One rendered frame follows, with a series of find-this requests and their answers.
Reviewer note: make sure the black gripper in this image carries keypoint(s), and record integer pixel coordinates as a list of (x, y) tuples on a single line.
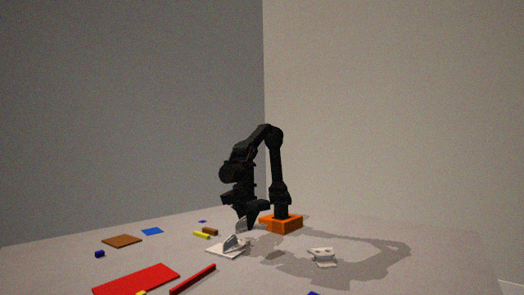
[(249, 206)]

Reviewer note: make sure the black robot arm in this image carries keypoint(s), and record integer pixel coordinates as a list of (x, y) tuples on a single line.
[(240, 167)]

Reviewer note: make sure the yellow flat bar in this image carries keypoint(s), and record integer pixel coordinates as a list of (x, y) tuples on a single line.
[(200, 234)]

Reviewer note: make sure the blue square tile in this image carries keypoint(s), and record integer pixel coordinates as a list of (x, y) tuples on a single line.
[(152, 231)]

